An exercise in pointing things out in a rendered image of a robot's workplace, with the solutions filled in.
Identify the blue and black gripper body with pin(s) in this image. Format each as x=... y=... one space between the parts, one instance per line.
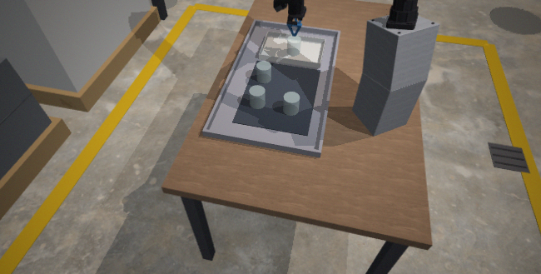
x=300 y=13

